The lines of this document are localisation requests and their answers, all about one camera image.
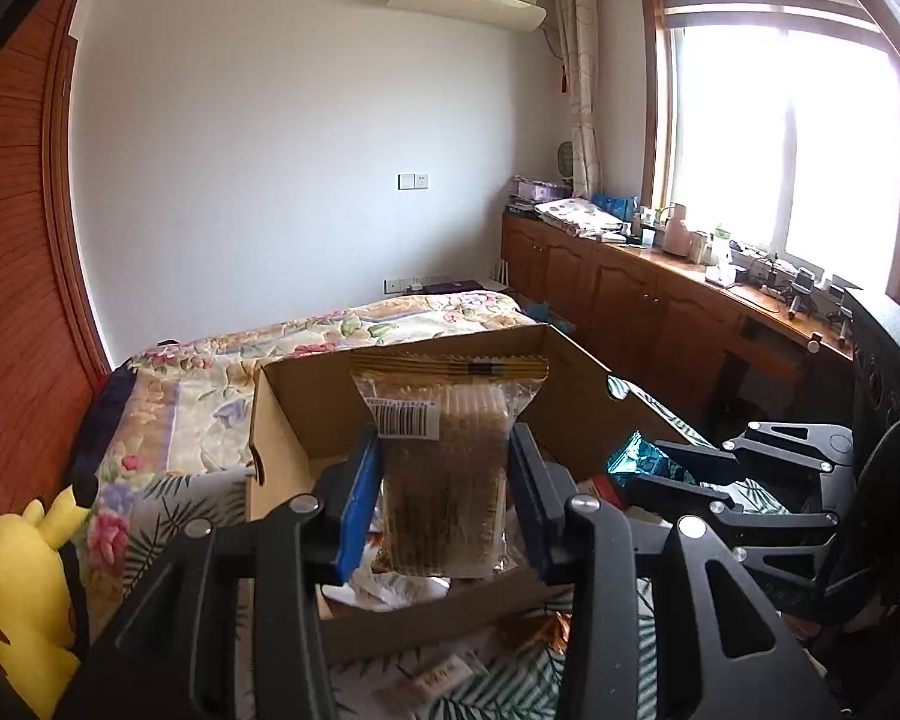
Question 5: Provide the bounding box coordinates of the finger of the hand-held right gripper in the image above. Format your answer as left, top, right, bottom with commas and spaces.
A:
649, 424, 856, 478
622, 478, 841, 578

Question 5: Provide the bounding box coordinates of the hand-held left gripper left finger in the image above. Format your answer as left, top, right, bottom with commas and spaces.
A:
60, 424, 385, 720

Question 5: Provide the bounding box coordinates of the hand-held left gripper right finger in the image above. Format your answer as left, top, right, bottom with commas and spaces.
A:
508, 422, 845, 720

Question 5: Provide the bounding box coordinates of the clear brown cracker packet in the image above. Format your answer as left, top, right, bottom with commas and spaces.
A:
349, 352, 550, 578

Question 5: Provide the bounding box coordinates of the brown cardboard box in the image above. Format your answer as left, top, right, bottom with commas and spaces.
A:
246, 322, 691, 665

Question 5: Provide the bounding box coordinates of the teal foil snack packet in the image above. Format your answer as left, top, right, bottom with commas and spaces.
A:
606, 430, 695, 496

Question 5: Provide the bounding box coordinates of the white snack packet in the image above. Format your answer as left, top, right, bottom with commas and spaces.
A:
349, 568, 451, 610

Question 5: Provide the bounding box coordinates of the orange-brown foil snack packet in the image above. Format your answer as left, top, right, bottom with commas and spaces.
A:
495, 610, 572, 655

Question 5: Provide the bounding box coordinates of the tan snack packet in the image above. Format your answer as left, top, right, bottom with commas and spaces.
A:
409, 652, 478, 700

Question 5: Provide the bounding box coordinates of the floral blanket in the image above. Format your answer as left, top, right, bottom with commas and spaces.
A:
94, 289, 541, 616

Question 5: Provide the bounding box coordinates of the green leaf print bedsheet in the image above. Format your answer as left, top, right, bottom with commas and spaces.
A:
142, 375, 818, 720

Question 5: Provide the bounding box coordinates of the wooden cabinet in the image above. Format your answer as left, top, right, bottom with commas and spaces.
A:
501, 210, 856, 421

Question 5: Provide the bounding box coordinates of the pink kettle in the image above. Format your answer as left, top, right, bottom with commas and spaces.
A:
660, 202, 692, 256

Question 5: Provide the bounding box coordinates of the dark blue cloth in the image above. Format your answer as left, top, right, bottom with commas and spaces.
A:
71, 371, 137, 490

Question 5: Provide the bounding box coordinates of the folded printed cloth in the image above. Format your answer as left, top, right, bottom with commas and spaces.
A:
534, 197, 623, 238

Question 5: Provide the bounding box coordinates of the pink box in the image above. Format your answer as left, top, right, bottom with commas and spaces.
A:
510, 175, 571, 203

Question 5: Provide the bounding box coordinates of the window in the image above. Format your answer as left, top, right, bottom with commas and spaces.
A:
641, 0, 900, 308

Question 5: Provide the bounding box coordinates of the yellow plush toy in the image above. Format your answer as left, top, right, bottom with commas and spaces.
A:
0, 476, 100, 719

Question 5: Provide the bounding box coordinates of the patterned curtain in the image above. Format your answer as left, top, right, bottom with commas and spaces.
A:
551, 0, 605, 200

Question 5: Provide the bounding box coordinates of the wooden headboard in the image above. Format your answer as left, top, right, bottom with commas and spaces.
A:
0, 0, 113, 526

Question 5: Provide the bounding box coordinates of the white wall socket strip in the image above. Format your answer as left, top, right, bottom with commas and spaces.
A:
384, 275, 451, 295

